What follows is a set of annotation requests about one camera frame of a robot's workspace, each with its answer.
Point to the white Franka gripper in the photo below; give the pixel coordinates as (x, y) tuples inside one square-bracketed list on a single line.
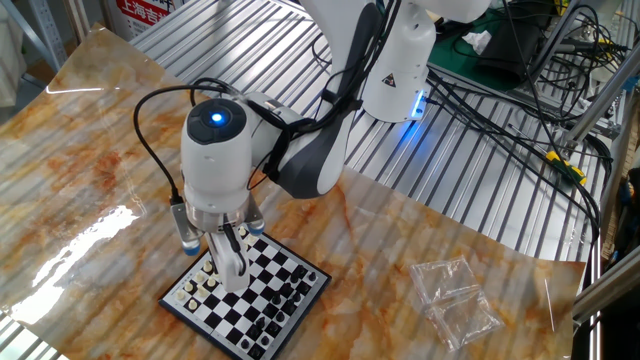
[(230, 270)]

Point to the black chess pawn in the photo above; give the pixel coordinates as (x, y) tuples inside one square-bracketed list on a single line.
[(245, 344), (294, 279), (275, 299), (260, 322), (299, 271), (286, 289)]

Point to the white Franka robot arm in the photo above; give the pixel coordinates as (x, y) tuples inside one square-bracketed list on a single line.
[(215, 165)]

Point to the black and white chessboard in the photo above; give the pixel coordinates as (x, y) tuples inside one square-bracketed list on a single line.
[(260, 300)]

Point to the white chess piece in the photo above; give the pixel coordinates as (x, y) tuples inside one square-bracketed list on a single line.
[(180, 294), (199, 276), (207, 266), (188, 286), (242, 231)]

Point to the black chess piece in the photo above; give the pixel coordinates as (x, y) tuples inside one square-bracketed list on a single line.
[(303, 287), (296, 296), (265, 340), (312, 276), (272, 328), (280, 316), (289, 306), (256, 351)]

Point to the orange marble pattern mat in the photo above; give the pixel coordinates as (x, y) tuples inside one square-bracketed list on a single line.
[(50, 225)]

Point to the clear plastic zip bag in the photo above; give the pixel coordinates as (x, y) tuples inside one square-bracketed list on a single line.
[(467, 322), (442, 277)]

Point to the white box with red print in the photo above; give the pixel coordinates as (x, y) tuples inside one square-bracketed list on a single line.
[(145, 15)]

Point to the beige wooden slat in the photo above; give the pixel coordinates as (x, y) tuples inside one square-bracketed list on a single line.
[(77, 17)]

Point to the white plastic bag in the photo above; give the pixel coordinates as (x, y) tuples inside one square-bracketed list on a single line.
[(10, 60)]

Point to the crumpled white tissue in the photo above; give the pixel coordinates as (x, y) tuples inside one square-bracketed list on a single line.
[(477, 41)]

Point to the black box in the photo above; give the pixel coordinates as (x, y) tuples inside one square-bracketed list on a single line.
[(515, 50)]

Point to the grey metal pole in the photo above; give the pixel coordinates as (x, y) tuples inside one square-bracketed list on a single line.
[(562, 42)]

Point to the grey steel shelf frame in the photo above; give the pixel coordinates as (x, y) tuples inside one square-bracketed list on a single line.
[(49, 30)]

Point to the aluminium table edge rail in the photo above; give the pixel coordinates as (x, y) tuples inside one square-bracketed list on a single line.
[(594, 320)]

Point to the aluminium profile rail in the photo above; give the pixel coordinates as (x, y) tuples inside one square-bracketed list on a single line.
[(610, 287)]

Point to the aluminium profile post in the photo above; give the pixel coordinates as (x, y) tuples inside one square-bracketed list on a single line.
[(600, 100)]

